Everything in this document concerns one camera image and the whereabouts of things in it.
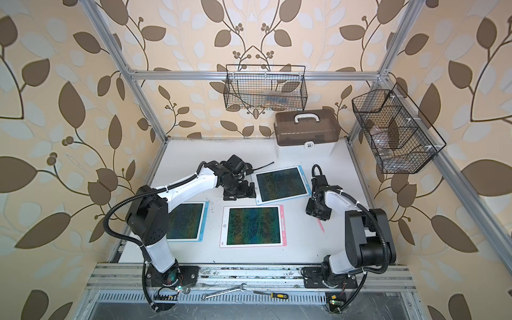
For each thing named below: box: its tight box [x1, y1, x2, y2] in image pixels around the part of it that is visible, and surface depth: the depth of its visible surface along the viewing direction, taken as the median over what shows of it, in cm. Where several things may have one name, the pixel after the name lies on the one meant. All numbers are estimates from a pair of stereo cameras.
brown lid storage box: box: [273, 108, 342, 160], surface depth 104 cm
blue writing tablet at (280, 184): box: [250, 164, 312, 206], surface depth 102 cm
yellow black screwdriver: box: [253, 290, 289, 300], surface depth 72 cm
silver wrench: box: [201, 282, 248, 301], surface depth 72 cm
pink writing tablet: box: [219, 204, 288, 248], surface depth 88 cm
